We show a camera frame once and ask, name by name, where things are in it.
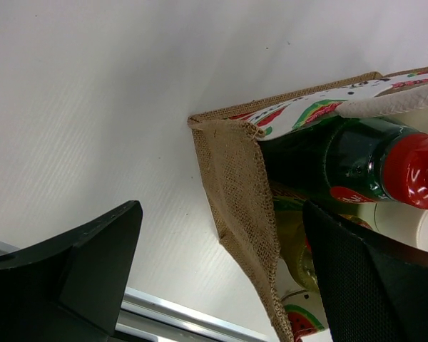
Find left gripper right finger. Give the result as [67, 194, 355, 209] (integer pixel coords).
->
[302, 201, 428, 341]

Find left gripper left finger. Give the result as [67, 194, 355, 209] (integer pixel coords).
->
[0, 200, 143, 341]

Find white-lid frosted jar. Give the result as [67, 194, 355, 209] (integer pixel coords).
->
[373, 203, 428, 252]

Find jute watermelon canvas bag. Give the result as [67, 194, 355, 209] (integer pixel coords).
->
[187, 63, 428, 342]

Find yellow-green red-cap bottle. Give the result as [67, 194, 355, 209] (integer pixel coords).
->
[270, 181, 375, 296]

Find dark green red-cap bottle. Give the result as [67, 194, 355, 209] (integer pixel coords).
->
[259, 117, 428, 209]

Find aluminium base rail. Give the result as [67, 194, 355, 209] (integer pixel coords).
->
[0, 242, 275, 341]

